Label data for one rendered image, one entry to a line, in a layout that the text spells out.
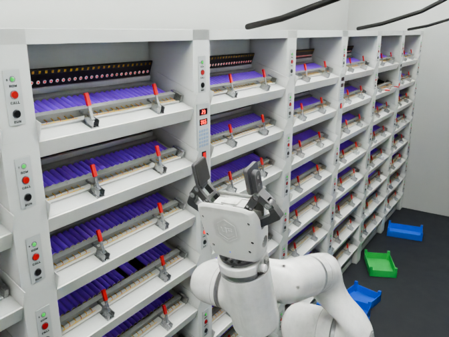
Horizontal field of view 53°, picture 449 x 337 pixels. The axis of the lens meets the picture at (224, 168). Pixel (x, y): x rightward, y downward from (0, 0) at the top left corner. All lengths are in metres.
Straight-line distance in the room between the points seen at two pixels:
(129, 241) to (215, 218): 0.81
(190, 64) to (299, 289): 0.91
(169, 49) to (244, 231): 1.04
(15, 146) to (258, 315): 0.67
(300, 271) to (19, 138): 0.69
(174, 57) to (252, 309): 1.04
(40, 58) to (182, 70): 0.47
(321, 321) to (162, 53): 1.02
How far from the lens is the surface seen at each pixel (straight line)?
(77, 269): 1.38
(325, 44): 2.84
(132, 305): 1.56
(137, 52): 1.65
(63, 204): 1.28
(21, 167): 1.15
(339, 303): 1.14
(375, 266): 3.91
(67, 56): 1.46
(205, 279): 0.82
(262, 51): 2.22
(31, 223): 1.20
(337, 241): 3.38
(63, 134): 1.22
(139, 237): 1.52
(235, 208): 0.68
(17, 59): 1.13
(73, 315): 1.48
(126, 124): 1.35
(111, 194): 1.35
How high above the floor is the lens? 1.80
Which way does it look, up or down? 17 degrees down
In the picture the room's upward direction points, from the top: straight up
